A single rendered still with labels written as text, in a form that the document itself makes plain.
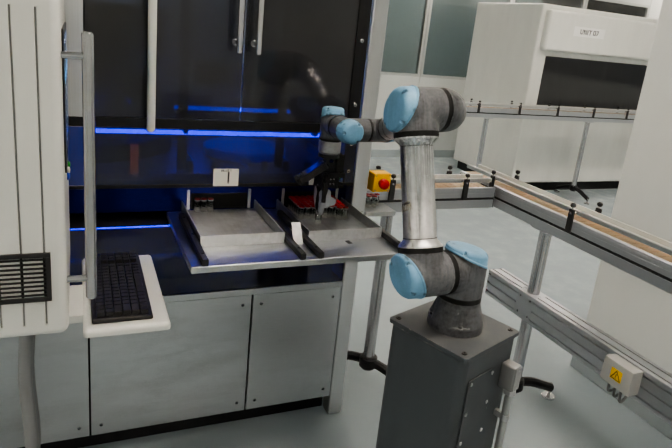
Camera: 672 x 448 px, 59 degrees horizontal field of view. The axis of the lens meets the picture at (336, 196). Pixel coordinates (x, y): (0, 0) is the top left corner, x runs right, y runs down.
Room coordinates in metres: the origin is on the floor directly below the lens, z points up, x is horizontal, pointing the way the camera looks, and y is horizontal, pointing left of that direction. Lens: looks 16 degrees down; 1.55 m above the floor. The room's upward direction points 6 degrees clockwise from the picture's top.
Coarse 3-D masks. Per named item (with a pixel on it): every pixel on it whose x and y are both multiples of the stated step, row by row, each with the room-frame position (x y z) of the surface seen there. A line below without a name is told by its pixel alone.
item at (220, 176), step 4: (216, 172) 1.90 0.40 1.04; (220, 172) 1.91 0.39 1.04; (224, 172) 1.91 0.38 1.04; (232, 172) 1.93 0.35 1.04; (236, 172) 1.93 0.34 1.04; (216, 176) 1.90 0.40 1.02; (220, 176) 1.91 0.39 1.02; (224, 176) 1.91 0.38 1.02; (232, 176) 1.93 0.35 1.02; (236, 176) 1.93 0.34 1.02; (216, 180) 1.90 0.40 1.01; (220, 180) 1.91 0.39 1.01; (224, 180) 1.91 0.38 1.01; (232, 180) 1.93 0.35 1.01; (236, 180) 1.93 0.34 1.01; (216, 184) 1.90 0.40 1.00; (220, 184) 1.91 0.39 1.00; (224, 184) 1.91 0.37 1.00; (228, 184) 1.92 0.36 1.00; (232, 184) 1.93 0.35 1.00; (236, 184) 1.93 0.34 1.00
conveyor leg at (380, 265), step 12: (384, 216) 2.36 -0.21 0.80; (384, 228) 2.35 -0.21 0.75; (384, 264) 2.36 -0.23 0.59; (384, 276) 2.36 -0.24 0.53; (372, 288) 2.37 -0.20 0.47; (372, 300) 2.36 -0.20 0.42; (372, 312) 2.35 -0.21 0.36; (372, 324) 2.35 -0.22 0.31; (372, 336) 2.35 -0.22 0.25; (372, 348) 2.35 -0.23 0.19
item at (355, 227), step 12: (276, 204) 2.07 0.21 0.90; (348, 204) 2.12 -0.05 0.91; (348, 216) 2.06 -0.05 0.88; (360, 216) 2.02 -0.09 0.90; (312, 228) 1.89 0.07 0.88; (324, 228) 1.90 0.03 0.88; (336, 228) 1.92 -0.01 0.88; (348, 228) 1.93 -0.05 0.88; (360, 228) 1.84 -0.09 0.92; (372, 228) 1.86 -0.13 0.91; (312, 240) 1.77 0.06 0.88; (324, 240) 1.79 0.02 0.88
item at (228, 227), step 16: (256, 208) 2.01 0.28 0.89; (192, 224) 1.74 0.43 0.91; (208, 224) 1.82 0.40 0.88; (224, 224) 1.84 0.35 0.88; (240, 224) 1.86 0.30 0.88; (256, 224) 1.87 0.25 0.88; (272, 224) 1.84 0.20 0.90; (208, 240) 1.64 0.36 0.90; (224, 240) 1.66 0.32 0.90; (240, 240) 1.68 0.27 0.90; (256, 240) 1.70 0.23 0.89; (272, 240) 1.72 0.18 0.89
